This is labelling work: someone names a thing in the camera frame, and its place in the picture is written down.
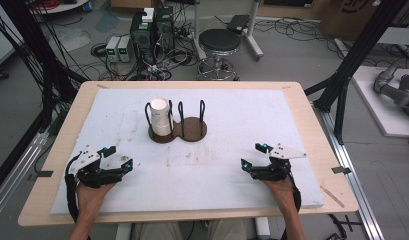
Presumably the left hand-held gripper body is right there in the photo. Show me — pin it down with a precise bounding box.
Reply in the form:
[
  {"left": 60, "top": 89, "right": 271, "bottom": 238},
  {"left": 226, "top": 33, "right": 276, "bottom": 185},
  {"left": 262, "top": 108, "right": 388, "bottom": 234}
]
[{"left": 68, "top": 144, "right": 124, "bottom": 188}]

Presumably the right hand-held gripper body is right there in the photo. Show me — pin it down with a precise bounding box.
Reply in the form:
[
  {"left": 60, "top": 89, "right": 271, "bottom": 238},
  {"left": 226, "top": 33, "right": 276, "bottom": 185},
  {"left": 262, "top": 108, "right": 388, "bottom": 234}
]
[{"left": 250, "top": 143, "right": 307, "bottom": 182}]

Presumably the stack of paper cups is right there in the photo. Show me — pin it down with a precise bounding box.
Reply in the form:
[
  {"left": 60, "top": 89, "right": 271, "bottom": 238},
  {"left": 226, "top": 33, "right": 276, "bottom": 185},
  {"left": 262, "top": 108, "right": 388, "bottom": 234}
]
[{"left": 149, "top": 97, "right": 173, "bottom": 137}]

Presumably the brown two-slot cup holder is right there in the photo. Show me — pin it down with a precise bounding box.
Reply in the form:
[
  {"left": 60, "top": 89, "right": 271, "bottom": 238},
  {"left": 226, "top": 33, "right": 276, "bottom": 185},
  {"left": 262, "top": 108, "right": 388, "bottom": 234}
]
[{"left": 144, "top": 99, "right": 208, "bottom": 144}]

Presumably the person's right hand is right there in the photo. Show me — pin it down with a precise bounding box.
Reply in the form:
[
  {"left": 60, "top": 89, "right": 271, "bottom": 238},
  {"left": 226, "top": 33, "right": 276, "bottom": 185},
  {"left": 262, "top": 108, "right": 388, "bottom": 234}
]
[{"left": 260, "top": 176, "right": 298, "bottom": 213}]

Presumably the person's left hand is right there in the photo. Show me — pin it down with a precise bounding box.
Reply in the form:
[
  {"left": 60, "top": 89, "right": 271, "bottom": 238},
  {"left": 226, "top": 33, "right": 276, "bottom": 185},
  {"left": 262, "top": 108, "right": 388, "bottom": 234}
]
[{"left": 75, "top": 181, "right": 118, "bottom": 214}]

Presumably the white foam mat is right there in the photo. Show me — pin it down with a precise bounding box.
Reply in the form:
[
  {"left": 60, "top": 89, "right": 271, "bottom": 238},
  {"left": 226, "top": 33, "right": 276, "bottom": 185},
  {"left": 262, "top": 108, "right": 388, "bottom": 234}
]
[{"left": 51, "top": 87, "right": 325, "bottom": 215}]

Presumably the light wooden table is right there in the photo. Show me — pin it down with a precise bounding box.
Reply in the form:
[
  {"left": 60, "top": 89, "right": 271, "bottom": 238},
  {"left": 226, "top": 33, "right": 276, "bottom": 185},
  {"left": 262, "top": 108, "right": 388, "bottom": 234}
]
[{"left": 17, "top": 80, "right": 360, "bottom": 228}]

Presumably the thin wooden stick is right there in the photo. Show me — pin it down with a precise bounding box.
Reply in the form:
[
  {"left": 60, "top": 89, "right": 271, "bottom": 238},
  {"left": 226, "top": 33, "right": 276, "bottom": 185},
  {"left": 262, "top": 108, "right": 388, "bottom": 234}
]
[{"left": 320, "top": 185, "right": 346, "bottom": 209}]

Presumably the grey power supply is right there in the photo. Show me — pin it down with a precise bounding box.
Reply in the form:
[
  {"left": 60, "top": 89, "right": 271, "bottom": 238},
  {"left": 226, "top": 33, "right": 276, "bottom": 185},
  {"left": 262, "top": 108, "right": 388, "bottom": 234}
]
[
  {"left": 105, "top": 35, "right": 122, "bottom": 63},
  {"left": 117, "top": 35, "right": 134, "bottom": 64}
]

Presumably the black round stool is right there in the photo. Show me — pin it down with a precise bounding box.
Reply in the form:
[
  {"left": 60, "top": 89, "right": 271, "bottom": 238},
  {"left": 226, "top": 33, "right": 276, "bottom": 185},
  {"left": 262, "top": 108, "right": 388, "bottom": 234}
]
[{"left": 195, "top": 28, "right": 242, "bottom": 82}]

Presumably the white platform board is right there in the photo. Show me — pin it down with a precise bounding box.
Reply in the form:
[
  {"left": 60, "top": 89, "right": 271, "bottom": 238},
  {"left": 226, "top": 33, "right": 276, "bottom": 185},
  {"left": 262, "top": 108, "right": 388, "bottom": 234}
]
[{"left": 351, "top": 65, "right": 409, "bottom": 138}]

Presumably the black computer tower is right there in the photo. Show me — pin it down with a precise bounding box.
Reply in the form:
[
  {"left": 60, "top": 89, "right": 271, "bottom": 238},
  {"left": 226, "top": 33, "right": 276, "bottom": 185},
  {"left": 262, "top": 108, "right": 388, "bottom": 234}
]
[
  {"left": 129, "top": 9, "right": 157, "bottom": 65},
  {"left": 153, "top": 5, "right": 176, "bottom": 52}
]

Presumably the black flat device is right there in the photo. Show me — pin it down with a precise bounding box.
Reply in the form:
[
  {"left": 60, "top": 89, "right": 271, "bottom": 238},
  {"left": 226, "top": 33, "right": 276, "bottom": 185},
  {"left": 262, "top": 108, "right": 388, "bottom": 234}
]
[{"left": 227, "top": 14, "right": 252, "bottom": 35}]

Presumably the small white box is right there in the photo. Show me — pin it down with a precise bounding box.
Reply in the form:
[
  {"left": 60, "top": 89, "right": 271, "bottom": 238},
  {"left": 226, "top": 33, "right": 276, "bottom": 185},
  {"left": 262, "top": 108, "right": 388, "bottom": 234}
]
[{"left": 141, "top": 7, "right": 156, "bottom": 24}]

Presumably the cardboard box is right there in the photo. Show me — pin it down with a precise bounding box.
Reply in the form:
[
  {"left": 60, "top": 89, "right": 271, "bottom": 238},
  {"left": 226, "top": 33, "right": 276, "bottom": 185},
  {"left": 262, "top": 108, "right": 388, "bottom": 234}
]
[{"left": 319, "top": 0, "right": 393, "bottom": 42}]

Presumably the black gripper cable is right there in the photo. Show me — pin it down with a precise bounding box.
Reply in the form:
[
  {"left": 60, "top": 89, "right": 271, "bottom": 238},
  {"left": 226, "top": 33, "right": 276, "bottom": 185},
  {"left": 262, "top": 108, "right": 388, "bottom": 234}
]
[
  {"left": 64, "top": 154, "right": 80, "bottom": 224},
  {"left": 289, "top": 171, "right": 303, "bottom": 213}
]

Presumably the aluminium rail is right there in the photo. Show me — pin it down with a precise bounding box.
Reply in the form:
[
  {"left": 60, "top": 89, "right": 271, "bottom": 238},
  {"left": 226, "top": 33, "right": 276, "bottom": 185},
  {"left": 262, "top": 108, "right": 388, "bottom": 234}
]
[
  {"left": 0, "top": 130, "right": 50, "bottom": 222},
  {"left": 312, "top": 103, "right": 387, "bottom": 240}
]

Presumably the white stand frame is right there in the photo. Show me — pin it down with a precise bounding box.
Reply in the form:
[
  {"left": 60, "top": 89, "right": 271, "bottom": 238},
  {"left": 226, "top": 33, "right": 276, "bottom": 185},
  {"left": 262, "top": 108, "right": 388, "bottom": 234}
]
[{"left": 191, "top": 0, "right": 265, "bottom": 62}]

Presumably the tangle of black cables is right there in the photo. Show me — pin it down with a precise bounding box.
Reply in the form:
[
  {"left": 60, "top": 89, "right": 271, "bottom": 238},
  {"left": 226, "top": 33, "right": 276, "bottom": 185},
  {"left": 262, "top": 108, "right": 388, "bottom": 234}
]
[{"left": 88, "top": 19, "right": 200, "bottom": 82}]

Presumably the black frame post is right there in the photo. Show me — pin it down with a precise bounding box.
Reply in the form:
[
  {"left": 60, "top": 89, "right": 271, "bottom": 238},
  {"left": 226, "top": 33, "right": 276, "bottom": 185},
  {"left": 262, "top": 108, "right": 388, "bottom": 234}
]
[
  {"left": 0, "top": 0, "right": 80, "bottom": 104},
  {"left": 304, "top": 0, "right": 408, "bottom": 145}
]

